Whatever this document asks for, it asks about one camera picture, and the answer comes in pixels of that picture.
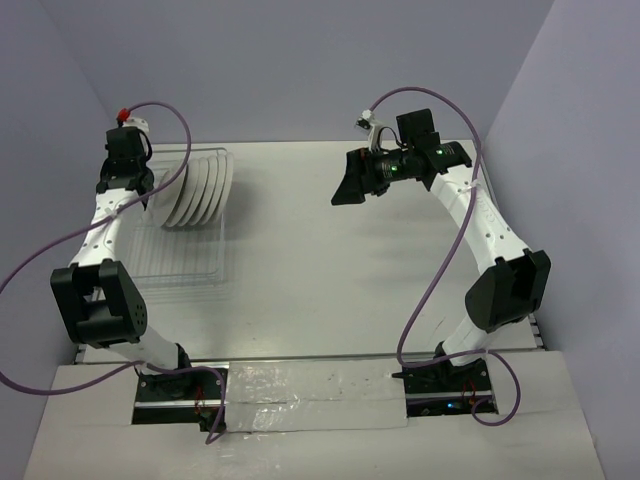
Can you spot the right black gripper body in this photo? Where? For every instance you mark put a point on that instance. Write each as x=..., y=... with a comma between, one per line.
x=390, y=167

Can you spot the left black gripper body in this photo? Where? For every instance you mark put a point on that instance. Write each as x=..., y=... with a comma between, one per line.
x=108, y=171

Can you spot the teal red ring plate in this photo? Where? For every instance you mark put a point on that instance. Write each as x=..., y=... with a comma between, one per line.
x=186, y=195
x=193, y=205

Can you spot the hao shi plate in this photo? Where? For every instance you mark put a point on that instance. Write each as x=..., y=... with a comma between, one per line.
x=203, y=179
x=215, y=175

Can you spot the teal rim plate steam logo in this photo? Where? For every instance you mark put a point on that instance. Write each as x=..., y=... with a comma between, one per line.
x=213, y=206

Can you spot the orange sunburst plate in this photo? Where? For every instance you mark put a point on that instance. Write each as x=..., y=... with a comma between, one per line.
x=229, y=157

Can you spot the red character plate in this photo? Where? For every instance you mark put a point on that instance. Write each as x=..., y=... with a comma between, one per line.
x=162, y=204

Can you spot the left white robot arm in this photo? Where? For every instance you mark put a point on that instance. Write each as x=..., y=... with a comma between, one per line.
x=99, y=302

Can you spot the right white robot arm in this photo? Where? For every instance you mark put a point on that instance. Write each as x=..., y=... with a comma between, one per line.
x=512, y=277

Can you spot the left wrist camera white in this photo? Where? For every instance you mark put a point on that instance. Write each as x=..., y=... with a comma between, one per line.
x=125, y=118

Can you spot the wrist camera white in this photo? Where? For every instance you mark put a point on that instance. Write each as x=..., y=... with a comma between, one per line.
x=372, y=127
x=125, y=118

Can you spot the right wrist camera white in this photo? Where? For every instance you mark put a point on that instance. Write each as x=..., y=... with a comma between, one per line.
x=372, y=127

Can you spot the wire dish rack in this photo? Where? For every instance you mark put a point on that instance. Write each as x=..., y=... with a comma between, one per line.
x=177, y=256

